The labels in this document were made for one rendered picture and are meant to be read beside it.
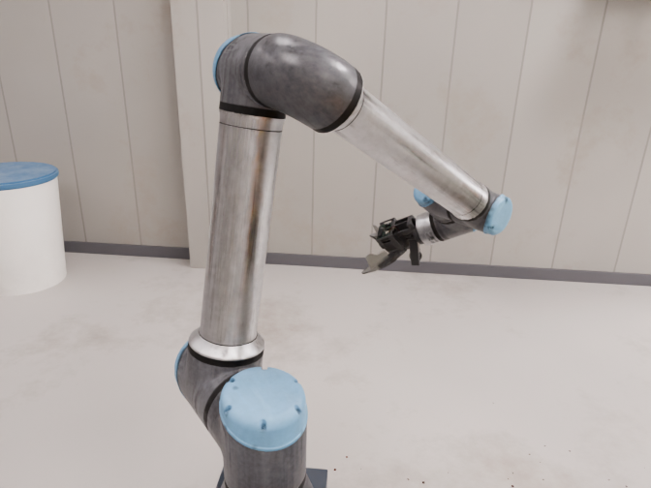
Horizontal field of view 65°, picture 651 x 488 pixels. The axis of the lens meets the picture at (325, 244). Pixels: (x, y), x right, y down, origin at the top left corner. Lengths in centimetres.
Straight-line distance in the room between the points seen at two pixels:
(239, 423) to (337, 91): 54
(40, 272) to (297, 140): 174
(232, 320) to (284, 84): 44
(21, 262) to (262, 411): 267
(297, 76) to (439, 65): 247
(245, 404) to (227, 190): 36
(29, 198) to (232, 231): 246
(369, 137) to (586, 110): 268
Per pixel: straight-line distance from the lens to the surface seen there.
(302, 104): 79
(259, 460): 91
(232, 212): 90
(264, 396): 91
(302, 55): 79
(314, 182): 332
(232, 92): 88
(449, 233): 135
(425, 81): 322
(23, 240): 336
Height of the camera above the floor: 143
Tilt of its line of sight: 22 degrees down
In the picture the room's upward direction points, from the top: 2 degrees clockwise
